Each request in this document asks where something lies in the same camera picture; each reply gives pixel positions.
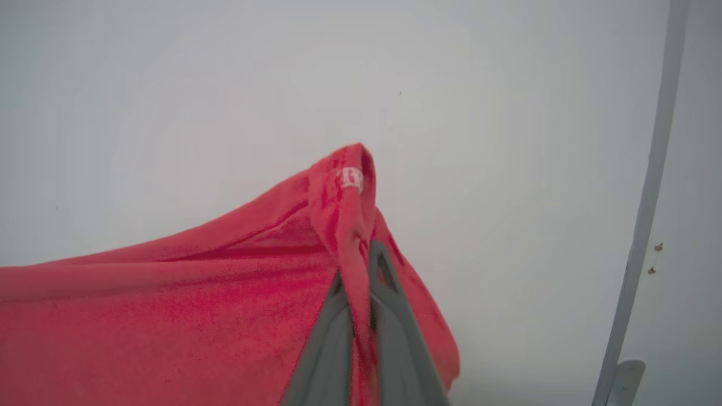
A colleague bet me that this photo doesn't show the grey slanted metal bar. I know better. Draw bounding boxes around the grey slanted metal bar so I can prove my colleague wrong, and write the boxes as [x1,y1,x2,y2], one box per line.
[591,0,690,406]

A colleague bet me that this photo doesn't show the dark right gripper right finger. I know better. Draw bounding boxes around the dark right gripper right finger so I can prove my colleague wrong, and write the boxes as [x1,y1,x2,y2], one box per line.
[367,241,451,406]

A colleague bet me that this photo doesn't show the red shorts with white stripes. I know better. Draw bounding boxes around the red shorts with white stripes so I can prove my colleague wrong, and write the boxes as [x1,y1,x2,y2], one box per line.
[0,143,460,406]

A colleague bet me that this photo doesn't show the grey metal wall bracket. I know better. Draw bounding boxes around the grey metal wall bracket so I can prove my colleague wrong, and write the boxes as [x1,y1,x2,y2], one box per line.
[606,360,646,406]

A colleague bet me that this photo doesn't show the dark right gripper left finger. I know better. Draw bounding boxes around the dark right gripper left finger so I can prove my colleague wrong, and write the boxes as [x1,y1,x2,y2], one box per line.
[280,270,355,406]

